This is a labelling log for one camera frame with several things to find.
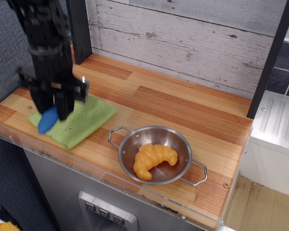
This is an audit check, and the white ribbed side cabinet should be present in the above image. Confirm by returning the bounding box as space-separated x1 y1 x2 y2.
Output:
239 91 289 195

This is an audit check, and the black right frame post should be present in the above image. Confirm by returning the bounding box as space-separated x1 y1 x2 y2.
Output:
247 0 289 119

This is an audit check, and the orange plastic croissant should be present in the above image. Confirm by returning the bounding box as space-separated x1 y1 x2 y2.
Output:
133 143 178 181

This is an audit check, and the steel two-handled bowl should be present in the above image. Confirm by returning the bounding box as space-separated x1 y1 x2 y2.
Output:
108 126 208 187

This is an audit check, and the grey toy kitchen cabinet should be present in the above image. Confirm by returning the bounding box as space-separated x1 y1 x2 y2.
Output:
25 150 201 231

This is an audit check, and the green folded cloth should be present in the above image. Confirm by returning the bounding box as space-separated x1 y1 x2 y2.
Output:
27 95 116 150

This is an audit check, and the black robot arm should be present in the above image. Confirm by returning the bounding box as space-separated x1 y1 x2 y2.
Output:
8 0 90 120

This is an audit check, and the blue handled metal spoon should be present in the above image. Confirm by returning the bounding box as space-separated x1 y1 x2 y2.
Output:
38 105 59 134

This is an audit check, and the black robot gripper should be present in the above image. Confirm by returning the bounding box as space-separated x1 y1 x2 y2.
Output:
17 47 90 120

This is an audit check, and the black frame post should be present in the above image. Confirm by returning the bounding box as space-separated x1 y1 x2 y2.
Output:
66 0 92 64
247 0 289 119

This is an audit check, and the yellow toy at corner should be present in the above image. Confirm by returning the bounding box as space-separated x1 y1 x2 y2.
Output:
0 222 20 231

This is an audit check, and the silver button control panel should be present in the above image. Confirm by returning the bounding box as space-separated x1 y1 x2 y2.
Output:
78 191 138 231

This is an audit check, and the black left frame post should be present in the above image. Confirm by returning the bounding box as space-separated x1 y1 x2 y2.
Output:
66 0 92 64

